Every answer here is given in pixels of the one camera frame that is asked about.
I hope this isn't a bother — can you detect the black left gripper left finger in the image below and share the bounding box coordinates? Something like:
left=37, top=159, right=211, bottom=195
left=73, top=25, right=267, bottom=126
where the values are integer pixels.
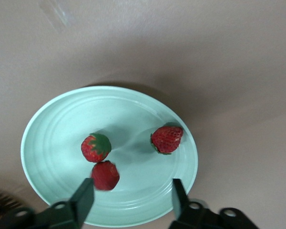
left=34, top=177, right=95, bottom=229

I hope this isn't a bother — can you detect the brown wicker basket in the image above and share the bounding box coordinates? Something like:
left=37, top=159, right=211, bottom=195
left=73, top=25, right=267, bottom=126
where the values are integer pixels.
left=0, top=188, right=27, bottom=224

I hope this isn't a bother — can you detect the red toy strawberry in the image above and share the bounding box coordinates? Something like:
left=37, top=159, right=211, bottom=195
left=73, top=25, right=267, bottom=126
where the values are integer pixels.
left=90, top=160, right=121, bottom=191
left=81, top=133, right=112, bottom=163
left=150, top=125, right=184, bottom=156

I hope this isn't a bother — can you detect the light green round plate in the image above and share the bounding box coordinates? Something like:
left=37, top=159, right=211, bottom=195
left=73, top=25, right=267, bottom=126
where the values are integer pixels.
left=20, top=85, right=199, bottom=228

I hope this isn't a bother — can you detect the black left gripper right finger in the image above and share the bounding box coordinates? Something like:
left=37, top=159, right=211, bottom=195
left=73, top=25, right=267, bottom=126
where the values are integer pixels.
left=169, top=178, right=224, bottom=229

